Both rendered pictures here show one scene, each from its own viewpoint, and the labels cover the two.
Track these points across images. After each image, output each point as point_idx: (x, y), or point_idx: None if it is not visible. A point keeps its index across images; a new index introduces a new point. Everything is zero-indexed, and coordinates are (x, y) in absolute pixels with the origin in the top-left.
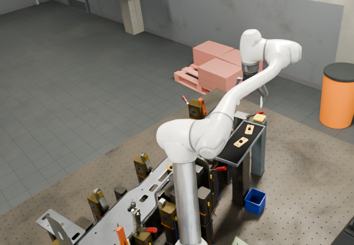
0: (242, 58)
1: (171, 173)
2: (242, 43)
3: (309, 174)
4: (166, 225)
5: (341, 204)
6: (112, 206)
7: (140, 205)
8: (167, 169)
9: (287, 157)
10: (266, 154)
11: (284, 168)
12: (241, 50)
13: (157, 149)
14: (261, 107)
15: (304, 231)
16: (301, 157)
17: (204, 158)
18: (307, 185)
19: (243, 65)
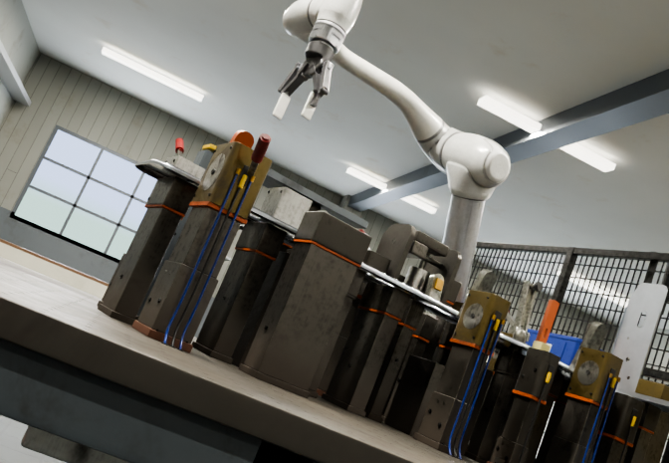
0: (348, 28)
1: (457, 251)
2: (361, 3)
3: (63, 286)
4: None
5: (101, 299)
6: (560, 362)
7: (503, 342)
8: (425, 301)
9: (40, 279)
10: (62, 290)
11: (83, 296)
12: (357, 14)
13: (336, 417)
14: (279, 119)
15: (196, 339)
16: (18, 269)
17: (392, 225)
18: (98, 300)
19: (343, 39)
